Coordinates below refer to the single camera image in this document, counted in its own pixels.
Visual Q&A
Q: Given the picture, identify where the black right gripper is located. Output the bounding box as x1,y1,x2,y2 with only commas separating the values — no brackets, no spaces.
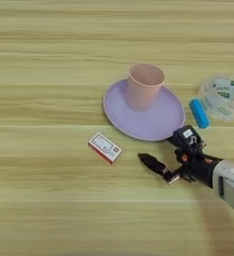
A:
137,139,224,189

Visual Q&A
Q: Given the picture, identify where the small red white box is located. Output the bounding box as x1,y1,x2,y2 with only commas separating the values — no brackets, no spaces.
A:
87,132,123,165

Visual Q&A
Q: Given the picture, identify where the pink plastic cup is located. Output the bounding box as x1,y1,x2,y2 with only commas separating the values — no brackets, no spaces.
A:
124,63,166,113

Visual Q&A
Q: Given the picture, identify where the small black white-labelled box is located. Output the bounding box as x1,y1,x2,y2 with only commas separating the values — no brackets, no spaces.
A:
168,125,203,155

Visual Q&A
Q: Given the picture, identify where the purple round plate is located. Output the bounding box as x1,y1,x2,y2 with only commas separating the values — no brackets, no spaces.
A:
102,78,186,142

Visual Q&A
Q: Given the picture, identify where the blue rectangular block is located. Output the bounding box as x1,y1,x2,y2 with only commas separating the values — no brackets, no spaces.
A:
188,97,211,129

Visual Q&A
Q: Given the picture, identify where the clear tape roll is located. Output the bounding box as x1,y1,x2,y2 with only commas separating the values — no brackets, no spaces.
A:
198,75,234,122

